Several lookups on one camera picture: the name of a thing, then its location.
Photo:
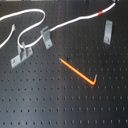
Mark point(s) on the orange hex key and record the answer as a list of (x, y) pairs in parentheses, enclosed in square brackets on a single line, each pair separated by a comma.
[(79, 73)]

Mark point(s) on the grey metal clip right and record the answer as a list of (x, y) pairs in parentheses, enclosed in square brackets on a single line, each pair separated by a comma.
[(108, 32)]

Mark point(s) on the grey metal clip middle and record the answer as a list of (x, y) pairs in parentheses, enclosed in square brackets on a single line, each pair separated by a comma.
[(45, 32)]

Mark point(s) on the grey metal clip left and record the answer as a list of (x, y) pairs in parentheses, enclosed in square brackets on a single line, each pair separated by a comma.
[(23, 54)]

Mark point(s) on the grey metal clip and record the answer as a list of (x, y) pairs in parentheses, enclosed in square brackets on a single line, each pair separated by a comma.
[(23, 54), (108, 32), (45, 32)]

